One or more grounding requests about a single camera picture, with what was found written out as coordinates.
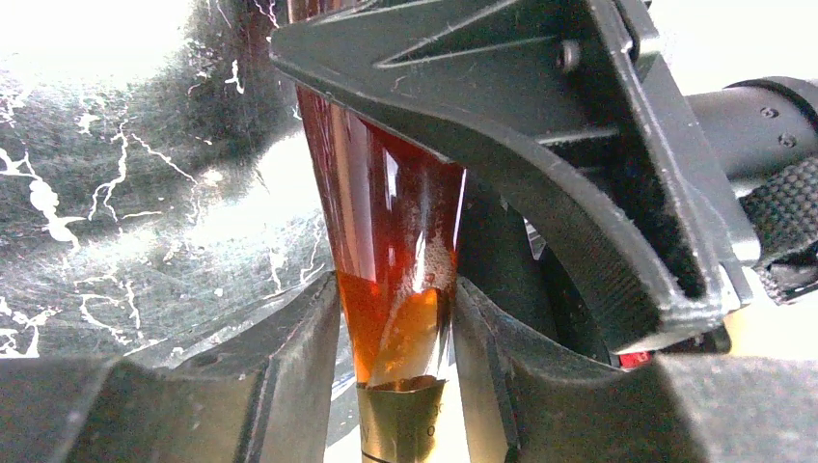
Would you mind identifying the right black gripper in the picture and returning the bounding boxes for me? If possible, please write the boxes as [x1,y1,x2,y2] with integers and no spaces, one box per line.
[613,76,818,372]

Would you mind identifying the dark bottle gold cap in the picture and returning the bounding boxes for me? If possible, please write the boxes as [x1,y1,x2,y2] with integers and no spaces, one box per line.
[296,87,467,462]

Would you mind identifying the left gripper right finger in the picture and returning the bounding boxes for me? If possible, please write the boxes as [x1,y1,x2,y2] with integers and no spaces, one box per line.
[453,279,817,462]

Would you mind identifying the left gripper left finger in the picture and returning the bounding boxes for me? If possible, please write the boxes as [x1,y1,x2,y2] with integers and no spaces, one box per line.
[1,272,341,462]

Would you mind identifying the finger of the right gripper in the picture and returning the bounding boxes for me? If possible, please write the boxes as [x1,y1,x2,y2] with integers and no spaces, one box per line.
[270,1,760,353]

